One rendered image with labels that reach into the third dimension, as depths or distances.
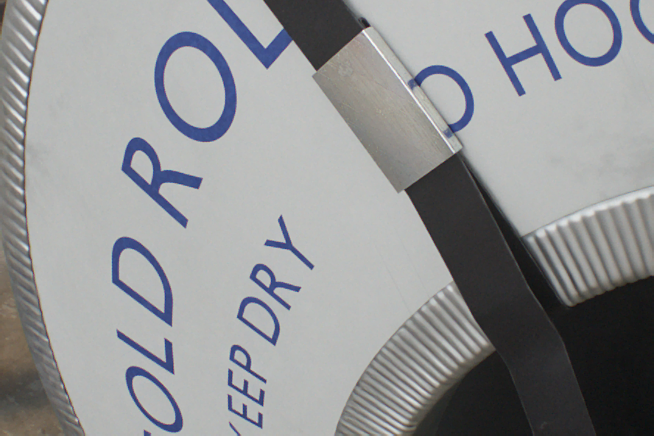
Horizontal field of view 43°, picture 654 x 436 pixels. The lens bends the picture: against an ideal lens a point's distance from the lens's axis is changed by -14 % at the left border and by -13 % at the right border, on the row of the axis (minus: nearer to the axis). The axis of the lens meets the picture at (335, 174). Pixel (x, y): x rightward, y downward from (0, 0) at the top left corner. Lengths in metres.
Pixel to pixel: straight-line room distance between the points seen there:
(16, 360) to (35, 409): 0.20
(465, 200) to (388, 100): 0.05
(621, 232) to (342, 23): 0.14
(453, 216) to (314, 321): 0.11
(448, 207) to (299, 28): 0.09
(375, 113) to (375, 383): 0.14
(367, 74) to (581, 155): 0.09
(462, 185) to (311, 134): 0.08
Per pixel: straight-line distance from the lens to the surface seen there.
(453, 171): 0.36
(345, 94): 0.37
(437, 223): 0.37
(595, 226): 0.34
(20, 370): 2.01
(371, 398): 0.45
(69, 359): 0.67
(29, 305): 0.68
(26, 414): 1.88
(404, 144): 0.36
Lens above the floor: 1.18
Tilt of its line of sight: 26 degrees down
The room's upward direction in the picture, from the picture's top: 3 degrees counter-clockwise
